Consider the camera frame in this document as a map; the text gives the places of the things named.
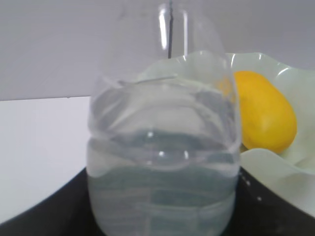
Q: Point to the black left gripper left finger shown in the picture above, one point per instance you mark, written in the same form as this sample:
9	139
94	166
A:
65	213

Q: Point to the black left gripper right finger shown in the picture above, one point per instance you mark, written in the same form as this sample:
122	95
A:
260	212

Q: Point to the yellow mango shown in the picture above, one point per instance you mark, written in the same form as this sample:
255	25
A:
266	118

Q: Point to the clear water bottle green label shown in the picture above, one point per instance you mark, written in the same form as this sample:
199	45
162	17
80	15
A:
163	153

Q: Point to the frosted green wavy plate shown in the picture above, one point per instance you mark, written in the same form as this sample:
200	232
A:
203	119

